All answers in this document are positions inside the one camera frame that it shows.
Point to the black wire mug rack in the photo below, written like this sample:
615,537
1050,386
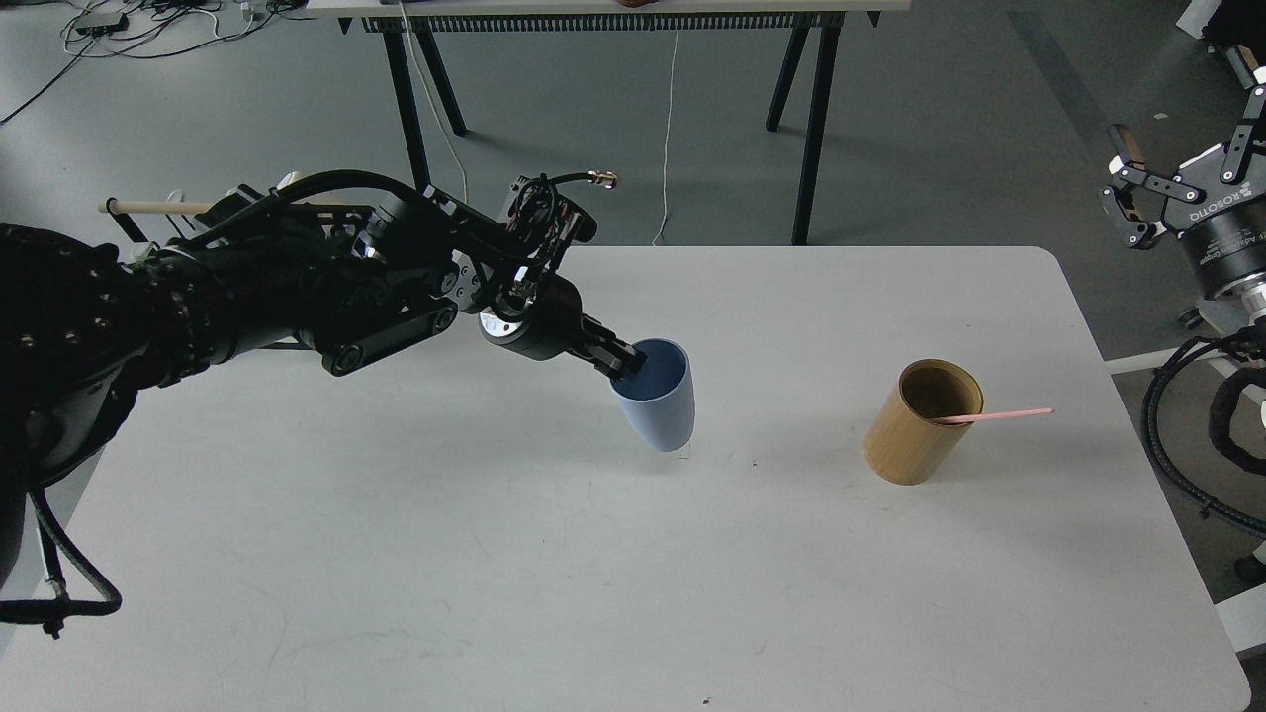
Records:
131,216

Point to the bamboo cylinder holder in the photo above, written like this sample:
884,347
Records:
907,441

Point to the blue cup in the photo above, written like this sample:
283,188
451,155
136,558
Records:
657,399

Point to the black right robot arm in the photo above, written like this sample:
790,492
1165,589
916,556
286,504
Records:
1240,341

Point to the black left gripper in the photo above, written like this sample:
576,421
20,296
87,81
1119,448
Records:
557,325

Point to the white mug behind rack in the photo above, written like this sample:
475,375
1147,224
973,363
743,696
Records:
287,180

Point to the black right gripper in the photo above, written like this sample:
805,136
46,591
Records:
1216,200

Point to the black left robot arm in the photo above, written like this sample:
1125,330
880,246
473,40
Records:
353,265

